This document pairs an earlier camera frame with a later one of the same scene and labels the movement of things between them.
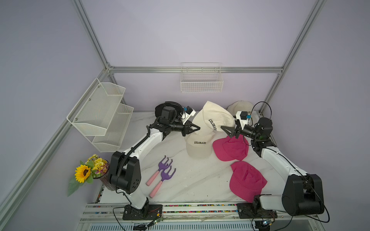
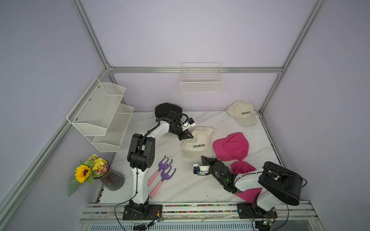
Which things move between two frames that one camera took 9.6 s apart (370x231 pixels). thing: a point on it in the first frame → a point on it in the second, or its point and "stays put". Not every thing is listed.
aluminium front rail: [191, 217] stays put
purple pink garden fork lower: [164, 176] stays put
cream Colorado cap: [211, 117] → [200, 145]
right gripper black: [231, 130] → [207, 160]
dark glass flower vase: [106, 179] stays put
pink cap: [231, 149] stays put
